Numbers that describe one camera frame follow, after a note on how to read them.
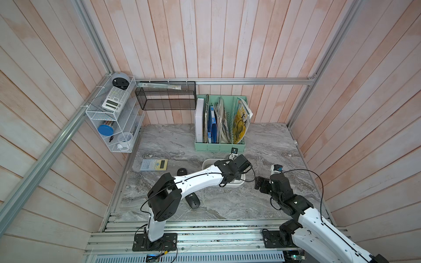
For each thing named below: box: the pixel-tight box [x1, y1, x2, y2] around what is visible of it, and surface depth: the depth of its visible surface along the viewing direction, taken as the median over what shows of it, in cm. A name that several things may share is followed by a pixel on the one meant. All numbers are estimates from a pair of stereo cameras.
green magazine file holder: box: [194, 94, 249, 153], surface depth 103 cm
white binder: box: [195, 97, 204, 144], surface depth 97 cm
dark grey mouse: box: [184, 192, 201, 209], surface depth 86 cm
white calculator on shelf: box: [101, 86, 129, 114], surface depth 79 cm
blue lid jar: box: [97, 124, 115, 137], surface depth 78 cm
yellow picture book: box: [232, 97, 254, 145], surface depth 101 cm
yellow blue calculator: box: [139, 158, 169, 171], surface depth 100 cm
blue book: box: [207, 105, 218, 144], surface depth 100 cm
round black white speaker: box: [110, 72, 131, 90], surface depth 83 cm
